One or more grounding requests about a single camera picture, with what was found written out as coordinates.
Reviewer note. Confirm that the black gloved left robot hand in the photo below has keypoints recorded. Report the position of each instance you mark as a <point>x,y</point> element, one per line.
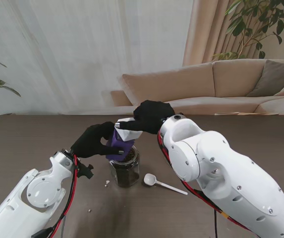
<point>92,143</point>

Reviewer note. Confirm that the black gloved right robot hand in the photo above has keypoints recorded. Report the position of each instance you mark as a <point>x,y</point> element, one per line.
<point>151,116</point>

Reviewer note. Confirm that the purple coffee jar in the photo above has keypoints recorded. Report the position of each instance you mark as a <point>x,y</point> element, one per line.
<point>119,143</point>

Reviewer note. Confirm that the white square jar cap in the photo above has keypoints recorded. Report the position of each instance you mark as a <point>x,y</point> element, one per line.
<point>129,135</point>

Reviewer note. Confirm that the glass jar of coffee beans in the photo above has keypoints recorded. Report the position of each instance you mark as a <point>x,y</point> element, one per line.
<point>125,173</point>

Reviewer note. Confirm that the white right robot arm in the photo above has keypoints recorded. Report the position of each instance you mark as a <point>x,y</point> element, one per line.
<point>218,168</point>

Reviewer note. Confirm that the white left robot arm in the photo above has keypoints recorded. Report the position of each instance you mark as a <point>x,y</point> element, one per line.
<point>37,188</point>

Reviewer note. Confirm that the beige sofa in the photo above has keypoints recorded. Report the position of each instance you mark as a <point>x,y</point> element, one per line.
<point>181,81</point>

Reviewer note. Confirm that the white plastic spoon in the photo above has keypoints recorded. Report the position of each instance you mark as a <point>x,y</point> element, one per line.
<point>150,179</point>

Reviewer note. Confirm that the white sheer curtain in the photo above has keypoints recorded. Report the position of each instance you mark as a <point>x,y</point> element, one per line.
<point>82,54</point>

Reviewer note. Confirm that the beige pleated curtain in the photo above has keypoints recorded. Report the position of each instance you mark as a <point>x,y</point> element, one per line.
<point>206,37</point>

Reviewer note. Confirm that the grey sofa cushion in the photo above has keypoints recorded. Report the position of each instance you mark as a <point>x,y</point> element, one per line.
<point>273,79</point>

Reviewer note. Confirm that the tall green leafy plant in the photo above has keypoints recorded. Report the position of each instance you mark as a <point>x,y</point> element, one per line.
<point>253,19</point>

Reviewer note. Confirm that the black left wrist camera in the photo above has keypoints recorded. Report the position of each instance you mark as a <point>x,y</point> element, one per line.
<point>86,171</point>

